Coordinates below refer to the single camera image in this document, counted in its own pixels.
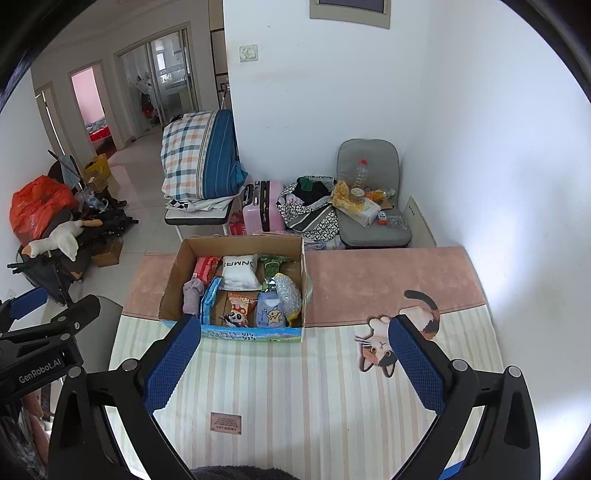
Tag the light blue tissue packet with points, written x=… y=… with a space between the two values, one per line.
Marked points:
x=270 y=314

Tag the striped cat print table mat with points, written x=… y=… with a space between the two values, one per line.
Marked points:
x=286 y=383

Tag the orange cartoon snack packet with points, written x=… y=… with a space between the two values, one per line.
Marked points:
x=238 y=310

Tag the white leaning panel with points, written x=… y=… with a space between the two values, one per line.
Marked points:
x=420 y=221

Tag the long blue packet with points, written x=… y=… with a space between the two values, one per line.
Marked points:
x=210 y=300

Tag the pile of black equipment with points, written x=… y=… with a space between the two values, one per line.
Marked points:
x=108 y=221

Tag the white folding bed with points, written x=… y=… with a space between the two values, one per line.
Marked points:
x=198 y=215

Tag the plaid folded bedding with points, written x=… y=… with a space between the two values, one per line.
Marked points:
x=198 y=152

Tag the pink suitcase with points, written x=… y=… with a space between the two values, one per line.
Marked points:
x=272 y=207

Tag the yellow plastic bag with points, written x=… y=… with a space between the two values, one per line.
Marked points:
x=342 y=196

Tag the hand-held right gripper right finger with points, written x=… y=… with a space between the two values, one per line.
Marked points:
x=418 y=364

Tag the yellow cardboard box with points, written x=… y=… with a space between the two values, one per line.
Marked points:
x=98 y=170

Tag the black white patterned bag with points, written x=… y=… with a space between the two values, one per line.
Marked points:
x=304 y=221

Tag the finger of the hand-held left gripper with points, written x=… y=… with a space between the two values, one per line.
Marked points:
x=69 y=318
x=27 y=302

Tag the grey cushioned chair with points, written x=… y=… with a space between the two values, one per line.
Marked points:
x=388 y=157

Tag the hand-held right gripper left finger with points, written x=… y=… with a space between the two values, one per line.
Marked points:
x=173 y=364

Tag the grey wall panel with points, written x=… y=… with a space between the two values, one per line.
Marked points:
x=351 y=11

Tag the green black clothing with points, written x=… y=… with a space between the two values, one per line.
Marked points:
x=311 y=189

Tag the black stroller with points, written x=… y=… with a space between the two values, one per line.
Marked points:
x=46 y=272

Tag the clear plastic bottle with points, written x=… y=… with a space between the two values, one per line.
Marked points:
x=362 y=173

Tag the green snack packet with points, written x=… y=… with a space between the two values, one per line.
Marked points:
x=272 y=267

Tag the silver glitter pouch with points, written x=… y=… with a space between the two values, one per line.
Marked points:
x=288 y=295

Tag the brown cardboard box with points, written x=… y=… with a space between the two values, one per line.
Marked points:
x=108 y=253

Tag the orange plastic bag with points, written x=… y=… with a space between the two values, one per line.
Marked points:
x=39 y=207

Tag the white light switch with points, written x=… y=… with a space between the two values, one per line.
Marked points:
x=248 y=53

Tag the white goose plush toy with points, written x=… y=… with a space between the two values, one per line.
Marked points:
x=60 y=237

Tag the clear tape roll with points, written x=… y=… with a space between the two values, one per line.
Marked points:
x=358 y=194

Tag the white soft packet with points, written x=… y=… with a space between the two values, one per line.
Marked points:
x=238 y=274

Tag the red bed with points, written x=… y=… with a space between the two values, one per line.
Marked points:
x=99 y=131

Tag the red snack packet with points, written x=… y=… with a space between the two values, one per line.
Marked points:
x=205 y=267

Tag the white tissue pack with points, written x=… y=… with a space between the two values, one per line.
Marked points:
x=362 y=213

